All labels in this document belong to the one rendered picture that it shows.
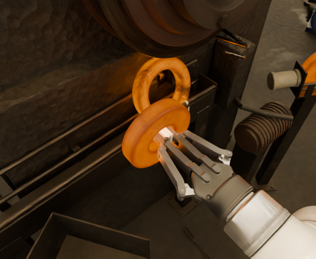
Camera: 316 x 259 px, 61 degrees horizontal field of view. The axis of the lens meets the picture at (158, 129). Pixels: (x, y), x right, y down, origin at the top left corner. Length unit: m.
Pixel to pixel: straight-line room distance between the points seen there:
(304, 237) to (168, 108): 0.28
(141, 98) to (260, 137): 0.48
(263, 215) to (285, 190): 1.14
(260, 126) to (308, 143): 0.82
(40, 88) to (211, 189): 0.40
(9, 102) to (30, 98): 0.04
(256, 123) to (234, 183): 0.60
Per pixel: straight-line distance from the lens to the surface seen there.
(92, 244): 0.68
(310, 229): 0.44
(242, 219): 0.42
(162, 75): 0.81
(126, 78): 0.71
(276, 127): 1.07
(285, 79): 0.99
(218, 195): 0.43
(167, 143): 0.49
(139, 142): 0.48
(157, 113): 0.47
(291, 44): 2.65
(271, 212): 0.43
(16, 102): 0.60
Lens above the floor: 1.23
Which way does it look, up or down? 48 degrees down
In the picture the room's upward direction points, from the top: straight up
